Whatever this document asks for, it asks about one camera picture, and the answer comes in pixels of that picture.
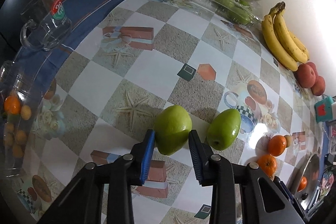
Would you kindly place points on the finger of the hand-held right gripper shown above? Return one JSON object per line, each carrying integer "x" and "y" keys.
{"x": 284, "y": 191}

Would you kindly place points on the small tan round fruit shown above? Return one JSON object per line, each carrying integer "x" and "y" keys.
{"x": 288, "y": 140}

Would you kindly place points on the metal bowl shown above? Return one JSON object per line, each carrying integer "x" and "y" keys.
{"x": 312, "y": 174}

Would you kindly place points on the tall clear plastic container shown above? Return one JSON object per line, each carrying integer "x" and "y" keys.
{"x": 15, "y": 82}

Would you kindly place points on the red apple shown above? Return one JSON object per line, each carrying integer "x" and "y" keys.
{"x": 312, "y": 66}
{"x": 305, "y": 76}
{"x": 319, "y": 85}

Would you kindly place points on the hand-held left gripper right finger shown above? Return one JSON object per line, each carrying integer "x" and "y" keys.
{"x": 195, "y": 161}

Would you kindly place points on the floral printed item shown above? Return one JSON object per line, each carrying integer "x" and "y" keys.
{"x": 326, "y": 182}

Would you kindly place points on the yellow banana bunch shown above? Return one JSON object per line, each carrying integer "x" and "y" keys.
{"x": 275, "y": 40}

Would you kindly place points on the checkered printed vinyl tablecloth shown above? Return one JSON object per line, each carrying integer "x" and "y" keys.
{"x": 183, "y": 37}

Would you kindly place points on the orange tangerine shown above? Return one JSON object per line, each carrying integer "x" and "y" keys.
{"x": 277, "y": 145}
{"x": 12, "y": 104}
{"x": 302, "y": 184}
{"x": 267, "y": 165}

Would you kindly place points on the black power adapter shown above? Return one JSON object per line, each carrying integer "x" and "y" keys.
{"x": 329, "y": 158}

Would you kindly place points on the glass mug with round sticker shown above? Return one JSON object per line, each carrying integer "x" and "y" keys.
{"x": 50, "y": 22}

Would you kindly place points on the pile of small kumquats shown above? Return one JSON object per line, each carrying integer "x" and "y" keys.
{"x": 26, "y": 112}

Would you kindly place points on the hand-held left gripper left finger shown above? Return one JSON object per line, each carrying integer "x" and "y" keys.
{"x": 147, "y": 158}

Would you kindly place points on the teal box with red mark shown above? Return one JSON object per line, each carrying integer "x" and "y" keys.
{"x": 324, "y": 110}

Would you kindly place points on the large green fruit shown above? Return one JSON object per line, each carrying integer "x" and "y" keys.
{"x": 172, "y": 127}
{"x": 224, "y": 129}

